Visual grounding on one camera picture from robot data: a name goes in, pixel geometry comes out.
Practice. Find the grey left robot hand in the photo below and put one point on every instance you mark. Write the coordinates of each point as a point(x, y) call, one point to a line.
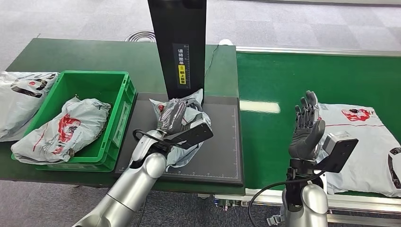
point(171, 117)

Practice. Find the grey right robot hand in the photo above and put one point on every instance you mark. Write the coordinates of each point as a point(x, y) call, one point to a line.
point(305, 137)

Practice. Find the grey mailer bag red print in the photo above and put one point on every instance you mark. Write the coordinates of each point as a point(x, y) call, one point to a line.
point(192, 112)

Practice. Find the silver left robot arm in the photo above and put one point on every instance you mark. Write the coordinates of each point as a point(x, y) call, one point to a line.
point(128, 194)

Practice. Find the green conveyor belt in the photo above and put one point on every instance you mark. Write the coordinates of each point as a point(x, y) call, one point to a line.
point(269, 134)

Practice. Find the black yellow column label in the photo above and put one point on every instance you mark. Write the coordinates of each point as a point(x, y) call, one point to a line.
point(181, 65)

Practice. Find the large flat grey mailer bag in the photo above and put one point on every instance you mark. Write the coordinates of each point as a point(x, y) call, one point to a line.
point(369, 147)

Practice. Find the green plastic crate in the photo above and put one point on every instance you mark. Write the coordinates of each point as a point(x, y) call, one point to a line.
point(91, 86)

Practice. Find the round floor vent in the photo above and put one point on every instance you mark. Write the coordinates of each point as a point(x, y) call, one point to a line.
point(141, 36)

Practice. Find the dark green table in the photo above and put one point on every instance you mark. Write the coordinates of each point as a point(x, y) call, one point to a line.
point(106, 56)

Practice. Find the black scanner column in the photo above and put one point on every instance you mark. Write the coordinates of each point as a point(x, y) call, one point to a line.
point(177, 25)

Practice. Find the white round cap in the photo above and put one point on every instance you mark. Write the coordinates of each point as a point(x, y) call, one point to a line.
point(225, 42)

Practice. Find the crumpled grey mailer bag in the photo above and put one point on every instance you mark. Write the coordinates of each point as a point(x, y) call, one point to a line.
point(62, 131)

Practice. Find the grey mailer bag black print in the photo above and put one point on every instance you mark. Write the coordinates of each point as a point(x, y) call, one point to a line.
point(18, 100)

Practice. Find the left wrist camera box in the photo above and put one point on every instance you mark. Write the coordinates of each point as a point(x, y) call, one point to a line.
point(195, 134)

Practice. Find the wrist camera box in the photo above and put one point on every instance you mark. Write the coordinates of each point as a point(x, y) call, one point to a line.
point(341, 152)
point(195, 134)

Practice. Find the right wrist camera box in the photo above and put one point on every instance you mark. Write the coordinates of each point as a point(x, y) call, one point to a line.
point(341, 152)

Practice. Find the black scanner base plate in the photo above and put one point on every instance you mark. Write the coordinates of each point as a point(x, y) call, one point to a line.
point(219, 150)

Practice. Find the aluminium conveyor rail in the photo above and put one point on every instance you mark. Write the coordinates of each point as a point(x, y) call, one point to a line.
point(313, 51)
point(360, 203)

